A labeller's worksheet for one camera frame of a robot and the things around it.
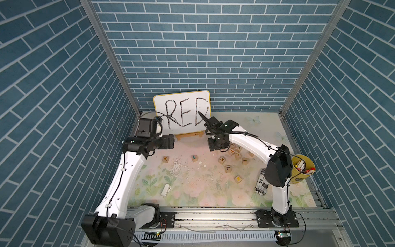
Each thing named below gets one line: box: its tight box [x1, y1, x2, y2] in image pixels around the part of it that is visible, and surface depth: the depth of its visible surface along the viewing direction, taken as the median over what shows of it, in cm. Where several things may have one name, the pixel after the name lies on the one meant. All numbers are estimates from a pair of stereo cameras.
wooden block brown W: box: [218, 156, 226, 165], surface depth 95 cm
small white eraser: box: [160, 183, 172, 198], surface depth 82 cm
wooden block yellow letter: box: [234, 175, 243, 184], surface depth 87 cm
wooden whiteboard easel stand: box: [174, 131, 205, 141], surface depth 104 cm
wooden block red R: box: [162, 155, 169, 164], surface depth 95 cm
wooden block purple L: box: [224, 165, 231, 173], surface depth 91 cm
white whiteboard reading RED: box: [153, 90, 212, 135], surface depth 96 cm
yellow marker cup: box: [290, 154, 316, 183], surface depth 80 cm
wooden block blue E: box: [190, 154, 199, 163], surface depth 96 cm
